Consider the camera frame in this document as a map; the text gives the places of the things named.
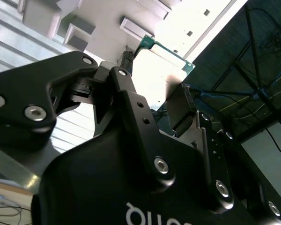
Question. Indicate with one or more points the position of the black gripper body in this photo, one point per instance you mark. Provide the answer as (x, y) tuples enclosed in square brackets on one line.
[(96, 182)]

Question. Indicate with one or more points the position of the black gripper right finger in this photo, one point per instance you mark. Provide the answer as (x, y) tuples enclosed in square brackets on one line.
[(219, 168)]

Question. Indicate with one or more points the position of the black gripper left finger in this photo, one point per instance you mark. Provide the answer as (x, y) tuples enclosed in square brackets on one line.
[(25, 93)]

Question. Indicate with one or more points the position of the silver-topped CPU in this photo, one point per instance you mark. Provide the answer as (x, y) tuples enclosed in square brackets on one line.
[(152, 77)]

